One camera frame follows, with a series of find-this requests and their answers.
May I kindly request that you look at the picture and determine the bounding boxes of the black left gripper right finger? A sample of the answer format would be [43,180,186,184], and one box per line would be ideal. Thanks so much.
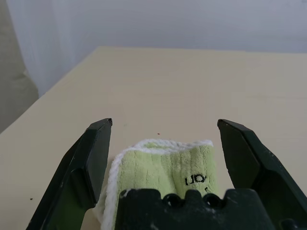
[217,119,307,230]

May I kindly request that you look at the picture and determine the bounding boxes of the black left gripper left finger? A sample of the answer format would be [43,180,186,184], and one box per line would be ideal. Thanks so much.
[26,117,113,230]

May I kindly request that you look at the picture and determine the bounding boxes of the light green folded towel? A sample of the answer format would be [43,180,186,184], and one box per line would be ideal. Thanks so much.
[94,138,219,230]

